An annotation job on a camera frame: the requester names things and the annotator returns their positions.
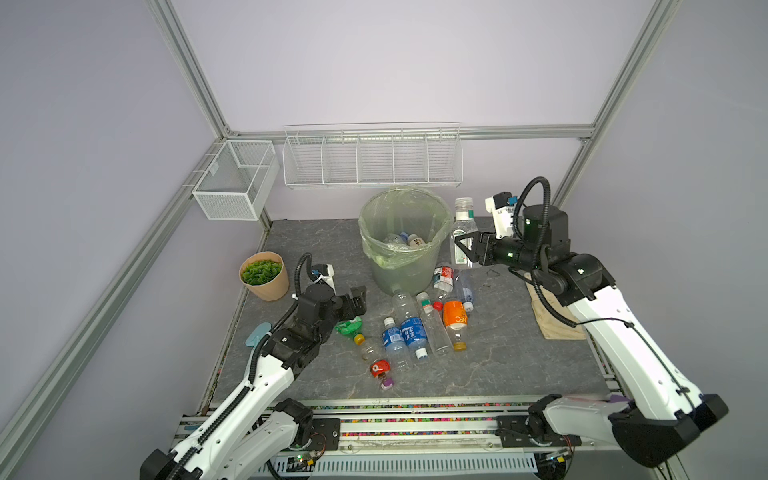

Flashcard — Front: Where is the clear bottle pale cap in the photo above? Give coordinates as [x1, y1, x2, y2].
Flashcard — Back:
[450, 197, 478, 269]

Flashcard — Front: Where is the crushed green bottle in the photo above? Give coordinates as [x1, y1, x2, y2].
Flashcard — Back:
[335, 316, 363, 338]

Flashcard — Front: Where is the orange label bottle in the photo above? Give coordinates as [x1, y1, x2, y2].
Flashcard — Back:
[443, 300, 469, 351]

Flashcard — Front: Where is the red label purple cap bottle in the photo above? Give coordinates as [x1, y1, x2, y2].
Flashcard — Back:
[369, 359, 394, 390]

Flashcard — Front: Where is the clear bottle colourful label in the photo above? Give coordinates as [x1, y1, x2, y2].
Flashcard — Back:
[383, 233, 408, 246]

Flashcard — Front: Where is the bottle yellow white label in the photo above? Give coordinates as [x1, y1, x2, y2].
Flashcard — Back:
[407, 234, 426, 248]

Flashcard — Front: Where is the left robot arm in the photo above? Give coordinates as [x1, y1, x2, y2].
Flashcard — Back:
[139, 253, 367, 479]

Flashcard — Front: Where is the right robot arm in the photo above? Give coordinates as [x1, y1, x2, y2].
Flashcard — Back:
[453, 176, 729, 469]

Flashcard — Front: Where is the green bagged waste bin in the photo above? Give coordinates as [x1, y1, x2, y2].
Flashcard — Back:
[358, 187, 454, 295]

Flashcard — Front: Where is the red label cola bottle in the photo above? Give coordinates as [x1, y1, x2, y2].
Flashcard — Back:
[432, 263, 454, 297]

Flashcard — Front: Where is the clear bottle blue cap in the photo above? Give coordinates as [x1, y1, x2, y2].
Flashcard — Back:
[454, 270, 475, 313]

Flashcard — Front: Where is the clear bottle yellow cap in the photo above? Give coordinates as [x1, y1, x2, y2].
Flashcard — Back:
[353, 334, 385, 363]

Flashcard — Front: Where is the small blue label bottle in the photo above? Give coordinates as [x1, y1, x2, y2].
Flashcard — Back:
[382, 317, 411, 372]

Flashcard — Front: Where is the blue label bottle white cap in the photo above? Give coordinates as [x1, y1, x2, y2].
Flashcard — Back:
[392, 290, 429, 363]

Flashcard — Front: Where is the beige wooden brush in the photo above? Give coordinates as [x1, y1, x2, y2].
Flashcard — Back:
[525, 284, 586, 341]

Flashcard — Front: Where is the beige plant pot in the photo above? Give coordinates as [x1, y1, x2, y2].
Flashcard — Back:
[239, 251, 290, 302]

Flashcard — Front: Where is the clear bottle green cap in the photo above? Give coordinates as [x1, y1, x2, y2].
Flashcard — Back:
[416, 292, 453, 356]

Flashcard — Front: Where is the teal garden trowel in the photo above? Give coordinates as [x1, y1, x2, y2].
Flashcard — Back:
[245, 322, 272, 348]

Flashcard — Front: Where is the green artificial plant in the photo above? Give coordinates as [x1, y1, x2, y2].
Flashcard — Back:
[240, 259, 283, 286]

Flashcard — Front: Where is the white mesh side basket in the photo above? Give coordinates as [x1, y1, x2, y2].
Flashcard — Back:
[193, 140, 280, 221]

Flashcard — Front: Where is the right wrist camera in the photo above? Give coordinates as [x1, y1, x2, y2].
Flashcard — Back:
[485, 191, 517, 239]

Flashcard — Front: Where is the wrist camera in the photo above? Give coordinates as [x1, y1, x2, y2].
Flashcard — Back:
[485, 191, 517, 239]
[310, 264, 336, 291]

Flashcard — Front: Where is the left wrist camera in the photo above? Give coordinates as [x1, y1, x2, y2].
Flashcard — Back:
[310, 264, 336, 291]

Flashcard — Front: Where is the white wire wall basket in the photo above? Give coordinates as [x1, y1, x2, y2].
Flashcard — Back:
[282, 122, 464, 188]

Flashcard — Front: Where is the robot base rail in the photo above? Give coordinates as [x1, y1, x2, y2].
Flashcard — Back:
[303, 394, 621, 479]

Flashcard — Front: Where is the right aluminium frame post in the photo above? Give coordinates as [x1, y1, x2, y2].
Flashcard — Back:
[552, 0, 681, 210]

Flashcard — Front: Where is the aluminium frame corner post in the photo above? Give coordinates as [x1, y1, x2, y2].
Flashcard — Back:
[145, 0, 232, 138]

